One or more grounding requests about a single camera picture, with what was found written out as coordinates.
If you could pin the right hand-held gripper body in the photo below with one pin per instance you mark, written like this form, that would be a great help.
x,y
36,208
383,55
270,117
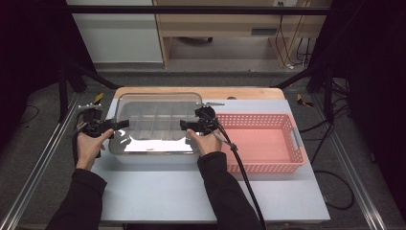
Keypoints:
x,y
206,119

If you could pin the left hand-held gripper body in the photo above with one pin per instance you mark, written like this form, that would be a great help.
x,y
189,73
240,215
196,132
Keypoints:
x,y
92,123

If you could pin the translucent grey box lid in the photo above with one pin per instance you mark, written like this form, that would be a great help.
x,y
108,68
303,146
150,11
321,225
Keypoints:
x,y
153,115

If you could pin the white divided storage box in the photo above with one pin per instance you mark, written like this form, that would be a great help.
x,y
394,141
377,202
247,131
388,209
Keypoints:
x,y
153,159

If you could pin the pink plastic basket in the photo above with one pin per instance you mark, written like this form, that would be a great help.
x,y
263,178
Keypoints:
x,y
265,143

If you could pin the person's right hand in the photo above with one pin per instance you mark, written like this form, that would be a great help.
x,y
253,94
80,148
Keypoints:
x,y
207,143

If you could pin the person's left hand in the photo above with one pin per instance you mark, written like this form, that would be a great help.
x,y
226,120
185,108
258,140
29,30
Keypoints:
x,y
88,150

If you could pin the yellow black tape marker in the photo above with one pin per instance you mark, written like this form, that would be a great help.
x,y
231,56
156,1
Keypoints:
x,y
99,97
301,100

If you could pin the white cabinet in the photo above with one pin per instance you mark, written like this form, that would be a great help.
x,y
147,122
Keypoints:
x,y
118,38

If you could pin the black curtain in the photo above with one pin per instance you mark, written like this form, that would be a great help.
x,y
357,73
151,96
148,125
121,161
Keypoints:
x,y
32,48
376,80

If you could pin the wooden desk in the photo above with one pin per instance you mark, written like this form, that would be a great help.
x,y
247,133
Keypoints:
x,y
223,24

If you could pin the black metal crossbar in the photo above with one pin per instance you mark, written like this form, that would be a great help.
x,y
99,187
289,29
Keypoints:
x,y
191,9

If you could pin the black metal frame strut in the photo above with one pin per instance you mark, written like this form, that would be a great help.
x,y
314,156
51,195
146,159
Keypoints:
x,y
92,76
297,76

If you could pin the aluminium floor rail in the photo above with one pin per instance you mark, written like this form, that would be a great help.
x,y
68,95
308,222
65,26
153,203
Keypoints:
x,y
41,153
348,159

